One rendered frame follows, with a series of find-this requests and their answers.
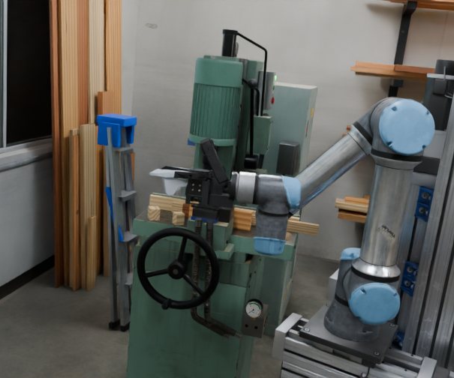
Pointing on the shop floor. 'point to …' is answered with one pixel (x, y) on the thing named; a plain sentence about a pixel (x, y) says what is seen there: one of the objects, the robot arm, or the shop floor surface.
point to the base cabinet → (188, 331)
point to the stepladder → (119, 210)
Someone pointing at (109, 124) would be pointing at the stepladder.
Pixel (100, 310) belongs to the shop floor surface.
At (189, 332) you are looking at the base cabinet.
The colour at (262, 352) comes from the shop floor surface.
